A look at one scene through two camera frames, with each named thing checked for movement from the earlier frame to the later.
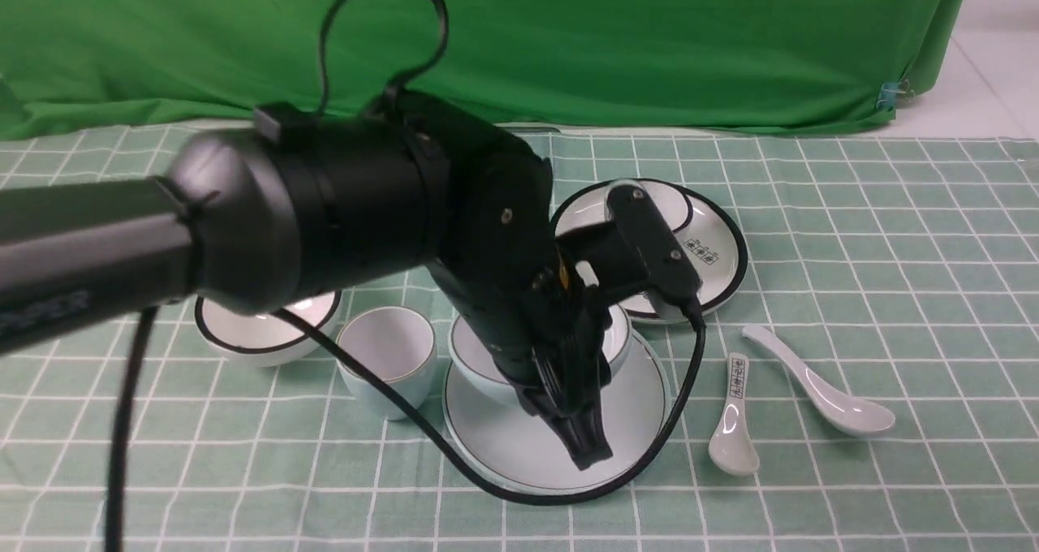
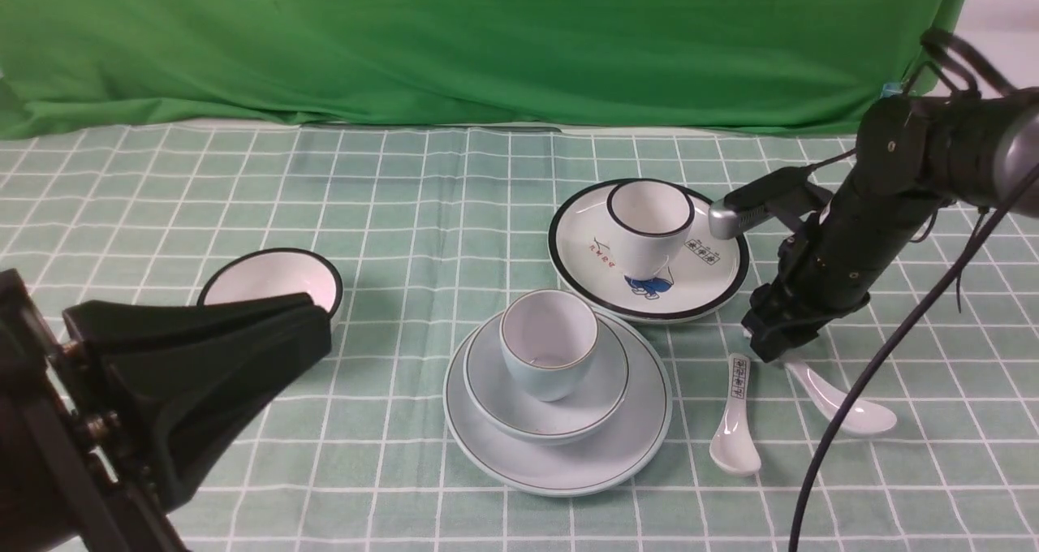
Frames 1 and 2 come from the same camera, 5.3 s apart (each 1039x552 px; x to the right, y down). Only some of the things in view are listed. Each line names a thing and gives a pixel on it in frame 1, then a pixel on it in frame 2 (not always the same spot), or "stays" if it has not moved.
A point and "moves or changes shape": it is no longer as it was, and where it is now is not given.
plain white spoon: [834, 410] stays
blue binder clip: [887, 97] stays
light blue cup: [396, 344] moves or changes shape
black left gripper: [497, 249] -> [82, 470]
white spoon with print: [731, 449] stays
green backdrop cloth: [148, 53] stays
